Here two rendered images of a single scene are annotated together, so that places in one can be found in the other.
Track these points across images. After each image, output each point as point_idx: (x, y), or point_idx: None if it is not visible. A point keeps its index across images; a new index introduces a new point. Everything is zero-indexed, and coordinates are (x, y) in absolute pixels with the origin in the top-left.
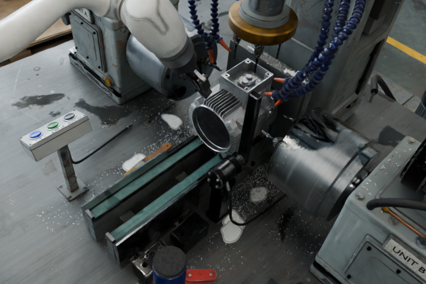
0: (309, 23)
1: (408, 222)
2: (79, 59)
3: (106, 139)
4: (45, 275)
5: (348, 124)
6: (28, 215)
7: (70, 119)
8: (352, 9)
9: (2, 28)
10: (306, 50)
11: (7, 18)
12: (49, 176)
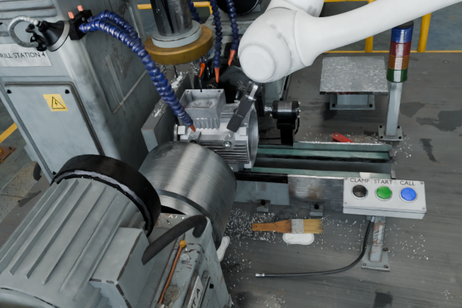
0: (127, 62)
1: None
2: None
3: (295, 283)
4: (448, 210)
5: None
6: (435, 266)
7: (362, 185)
8: (135, 12)
9: None
10: (140, 82)
11: None
12: (389, 290)
